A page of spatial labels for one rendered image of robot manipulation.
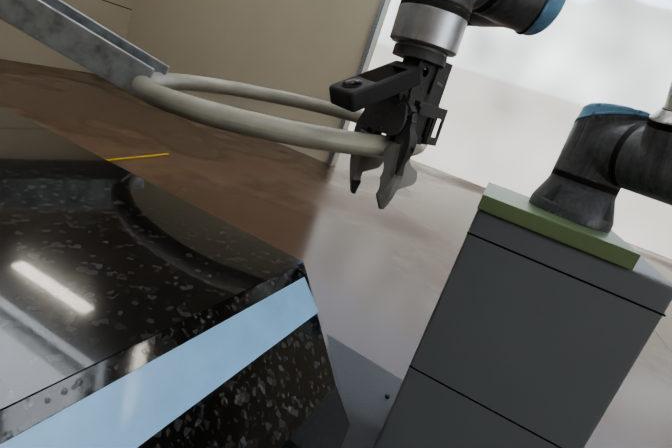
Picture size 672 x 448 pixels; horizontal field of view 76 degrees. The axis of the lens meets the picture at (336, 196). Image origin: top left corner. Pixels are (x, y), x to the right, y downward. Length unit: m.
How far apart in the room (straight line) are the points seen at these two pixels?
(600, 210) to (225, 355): 0.95
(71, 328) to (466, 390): 0.96
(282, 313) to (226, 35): 5.94
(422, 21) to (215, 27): 5.88
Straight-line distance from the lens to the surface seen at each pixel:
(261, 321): 0.38
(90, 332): 0.31
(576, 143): 1.15
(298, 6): 5.79
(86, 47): 0.74
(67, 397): 0.28
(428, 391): 1.17
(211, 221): 0.49
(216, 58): 6.31
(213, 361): 0.34
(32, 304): 0.33
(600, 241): 1.01
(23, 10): 0.77
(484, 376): 1.12
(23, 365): 0.29
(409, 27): 0.57
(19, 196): 0.48
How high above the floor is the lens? 1.01
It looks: 15 degrees down
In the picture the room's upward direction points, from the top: 19 degrees clockwise
